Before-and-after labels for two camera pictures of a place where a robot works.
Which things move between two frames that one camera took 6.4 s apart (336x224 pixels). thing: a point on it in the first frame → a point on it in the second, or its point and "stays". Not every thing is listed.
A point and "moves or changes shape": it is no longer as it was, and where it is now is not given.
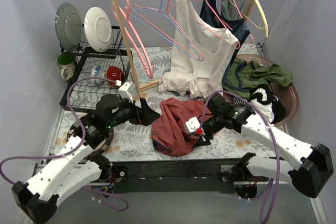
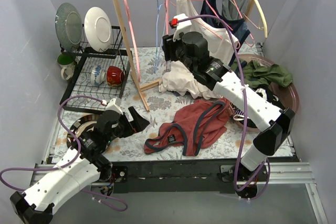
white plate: (98, 29) stays
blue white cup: (98, 71) stays
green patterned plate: (69, 26) stays
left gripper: (140, 112) → (126, 126)
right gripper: (200, 135) → (169, 48)
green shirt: (240, 76) stays
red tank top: (169, 135) moves or changes shape
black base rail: (190, 176) stays
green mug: (67, 64) stays
